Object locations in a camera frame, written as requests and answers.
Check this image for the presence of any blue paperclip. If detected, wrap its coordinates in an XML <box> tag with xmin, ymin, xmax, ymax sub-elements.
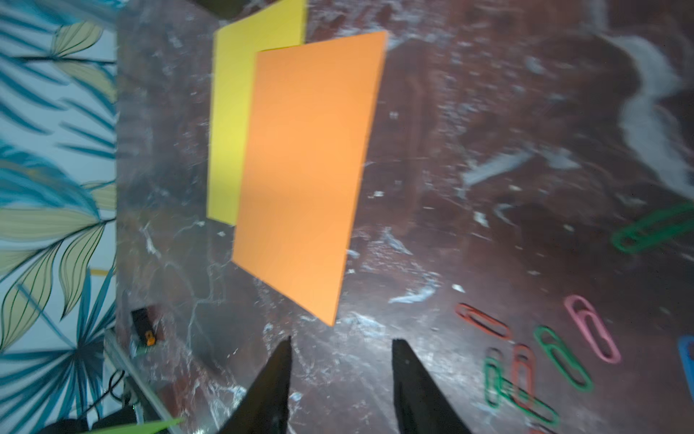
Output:
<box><xmin>677</xmin><ymin>336</ymin><xmax>694</xmax><ymax>399</ymax></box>

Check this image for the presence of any pink paperclip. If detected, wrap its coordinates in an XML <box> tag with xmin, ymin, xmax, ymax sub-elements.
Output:
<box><xmin>563</xmin><ymin>295</ymin><xmax>622</xmax><ymax>365</ymax></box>

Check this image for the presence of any small black clip object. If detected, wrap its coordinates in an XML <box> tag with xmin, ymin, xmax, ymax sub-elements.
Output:
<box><xmin>130</xmin><ymin>307</ymin><xmax>157</xmax><ymax>348</ymax></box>

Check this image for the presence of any green paper sheet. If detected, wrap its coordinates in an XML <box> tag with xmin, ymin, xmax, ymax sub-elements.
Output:
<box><xmin>89</xmin><ymin>418</ymin><xmax>183</xmax><ymax>434</ymax></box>

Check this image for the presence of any yellow paper sheet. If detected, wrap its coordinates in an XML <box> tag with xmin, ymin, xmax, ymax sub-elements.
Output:
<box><xmin>207</xmin><ymin>0</ymin><xmax>307</xmax><ymax>226</ymax></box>

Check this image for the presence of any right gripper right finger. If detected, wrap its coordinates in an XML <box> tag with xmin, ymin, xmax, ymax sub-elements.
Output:
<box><xmin>391</xmin><ymin>339</ymin><xmax>472</xmax><ymax>434</ymax></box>

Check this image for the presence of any orange paper sheet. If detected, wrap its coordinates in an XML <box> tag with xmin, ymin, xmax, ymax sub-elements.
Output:
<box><xmin>232</xmin><ymin>31</ymin><xmax>389</xmax><ymax>326</ymax></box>

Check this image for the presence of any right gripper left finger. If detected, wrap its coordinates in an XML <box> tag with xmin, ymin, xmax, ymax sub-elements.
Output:
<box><xmin>219</xmin><ymin>337</ymin><xmax>292</xmax><ymax>434</ymax></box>

